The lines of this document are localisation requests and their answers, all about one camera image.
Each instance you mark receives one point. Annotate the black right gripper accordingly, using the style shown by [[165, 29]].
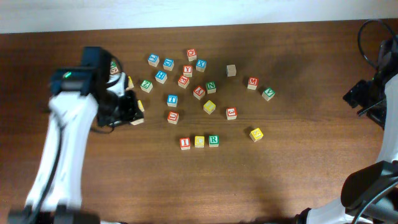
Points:
[[356, 94]]

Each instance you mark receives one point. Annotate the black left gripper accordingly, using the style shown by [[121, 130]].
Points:
[[134, 113]]

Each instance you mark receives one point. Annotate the red I block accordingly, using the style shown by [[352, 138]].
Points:
[[185, 143]]

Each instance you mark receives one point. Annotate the yellow C block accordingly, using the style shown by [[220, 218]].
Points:
[[199, 141]]

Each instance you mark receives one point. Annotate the green R block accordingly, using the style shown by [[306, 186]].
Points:
[[214, 140]]

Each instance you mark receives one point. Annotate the red A block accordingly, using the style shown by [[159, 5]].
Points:
[[138, 121]]

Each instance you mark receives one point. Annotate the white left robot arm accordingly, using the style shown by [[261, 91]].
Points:
[[80, 96]]

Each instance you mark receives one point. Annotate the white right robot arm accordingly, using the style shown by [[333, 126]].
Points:
[[370, 194]]

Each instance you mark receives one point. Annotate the yellow S block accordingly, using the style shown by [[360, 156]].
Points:
[[140, 105]]

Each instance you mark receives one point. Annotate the yellow block upper left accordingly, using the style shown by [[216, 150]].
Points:
[[130, 84]]

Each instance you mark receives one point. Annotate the green J block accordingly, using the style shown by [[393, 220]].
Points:
[[114, 68]]

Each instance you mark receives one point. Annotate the green Z block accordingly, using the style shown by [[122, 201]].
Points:
[[146, 86]]

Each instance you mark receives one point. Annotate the blue H block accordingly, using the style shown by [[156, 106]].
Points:
[[161, 77]]

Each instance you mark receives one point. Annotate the blue T block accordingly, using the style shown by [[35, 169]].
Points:
[[172, 100]]

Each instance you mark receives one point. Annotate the red U block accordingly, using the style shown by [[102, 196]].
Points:
[[173, 117]]

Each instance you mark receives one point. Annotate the blue D block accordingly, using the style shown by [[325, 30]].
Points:
[[168, 64]]

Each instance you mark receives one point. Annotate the red E block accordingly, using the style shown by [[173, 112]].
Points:
[[183, 81]]

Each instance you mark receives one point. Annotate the red Y block upper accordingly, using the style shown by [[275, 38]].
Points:
[[187, 70]]

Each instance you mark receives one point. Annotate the red y block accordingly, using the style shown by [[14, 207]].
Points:
[[187, 70], [199, 92]]

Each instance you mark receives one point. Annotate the red Y block lower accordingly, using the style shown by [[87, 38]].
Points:
[[199, 92]]

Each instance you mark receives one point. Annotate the yellow block centre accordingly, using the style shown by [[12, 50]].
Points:
[[209, 107]]

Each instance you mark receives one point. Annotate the red Q block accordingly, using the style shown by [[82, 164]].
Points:
[[191, 55]]

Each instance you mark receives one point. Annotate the blue X block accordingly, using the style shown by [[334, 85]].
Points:
[[201, 65]]

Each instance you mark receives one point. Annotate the green V block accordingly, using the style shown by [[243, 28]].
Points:
[[268, 94]]

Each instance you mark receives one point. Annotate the green N block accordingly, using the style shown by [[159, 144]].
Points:
[[211, 87]]

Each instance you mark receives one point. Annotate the red M block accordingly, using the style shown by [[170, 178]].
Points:
[[253, 83]]

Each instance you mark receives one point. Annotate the red 3 block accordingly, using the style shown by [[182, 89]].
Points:
[[231, 113]]

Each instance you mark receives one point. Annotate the yellow K block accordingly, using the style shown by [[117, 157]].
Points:
[[256, 134]]

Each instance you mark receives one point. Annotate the plain wooden block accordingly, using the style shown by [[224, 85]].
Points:
[[231, 70]]

